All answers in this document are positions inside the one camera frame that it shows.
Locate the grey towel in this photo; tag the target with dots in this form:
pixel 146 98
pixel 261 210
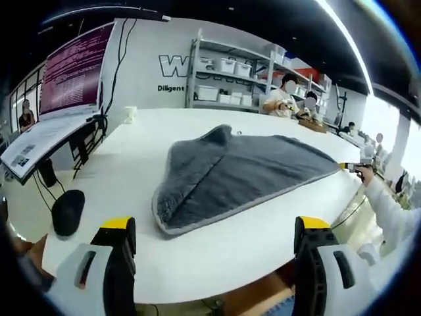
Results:
pixel 246 171

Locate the person's right hand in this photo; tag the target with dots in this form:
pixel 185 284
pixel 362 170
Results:
pixel 366 174

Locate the person in white, left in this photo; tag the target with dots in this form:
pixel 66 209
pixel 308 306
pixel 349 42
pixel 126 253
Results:
pixel 358 220

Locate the wooden tray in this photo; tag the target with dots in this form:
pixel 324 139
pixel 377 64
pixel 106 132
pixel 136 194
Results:
pixel 314 126

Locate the black computer mouse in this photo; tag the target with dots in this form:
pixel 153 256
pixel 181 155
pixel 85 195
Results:
pixel 67 214

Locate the black monitor stand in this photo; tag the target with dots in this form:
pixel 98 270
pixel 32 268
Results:
pixel 82 148

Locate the ceiling light strip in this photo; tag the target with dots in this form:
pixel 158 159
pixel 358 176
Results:
pixel 352 36

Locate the white tilted screen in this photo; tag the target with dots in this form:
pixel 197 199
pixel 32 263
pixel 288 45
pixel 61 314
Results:
pixel 46 141

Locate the grey metal shelf rack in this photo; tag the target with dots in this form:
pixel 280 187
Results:
pixel 230 82

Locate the white paper cup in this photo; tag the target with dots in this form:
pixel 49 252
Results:
pixel 131 114

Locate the group of white storage boxes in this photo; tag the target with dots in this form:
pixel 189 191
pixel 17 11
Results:
pixel 227 65

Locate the large purple-screen monitor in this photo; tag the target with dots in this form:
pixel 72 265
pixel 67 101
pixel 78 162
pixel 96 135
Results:
pixel 72 72

